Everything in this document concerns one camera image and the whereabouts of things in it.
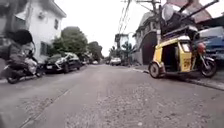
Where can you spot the white vehicle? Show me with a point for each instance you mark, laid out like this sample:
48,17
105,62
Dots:
116,61

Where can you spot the grey concrete road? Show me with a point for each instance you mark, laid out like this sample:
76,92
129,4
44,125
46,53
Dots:
110,96

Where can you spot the grey building with gate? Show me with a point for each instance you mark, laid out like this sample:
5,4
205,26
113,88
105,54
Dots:
146,41

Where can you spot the group of trees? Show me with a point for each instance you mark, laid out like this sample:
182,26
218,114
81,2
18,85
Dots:
73,41

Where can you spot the black car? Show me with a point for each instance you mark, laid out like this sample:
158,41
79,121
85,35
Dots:
63,62

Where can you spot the utility pole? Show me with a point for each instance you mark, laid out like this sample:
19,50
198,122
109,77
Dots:
157,20

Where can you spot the yellow motor tricycle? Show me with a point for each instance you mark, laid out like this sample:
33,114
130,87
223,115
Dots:
180,53

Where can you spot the white building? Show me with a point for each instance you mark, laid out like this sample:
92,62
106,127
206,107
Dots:
41,26

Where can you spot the raised concrete kerb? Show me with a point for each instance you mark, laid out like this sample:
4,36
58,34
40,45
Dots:
200,81

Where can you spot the parked motorcycle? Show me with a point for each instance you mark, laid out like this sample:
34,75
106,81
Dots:
20,65

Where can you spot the blue vehicle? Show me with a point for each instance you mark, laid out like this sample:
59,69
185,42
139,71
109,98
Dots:
213,43

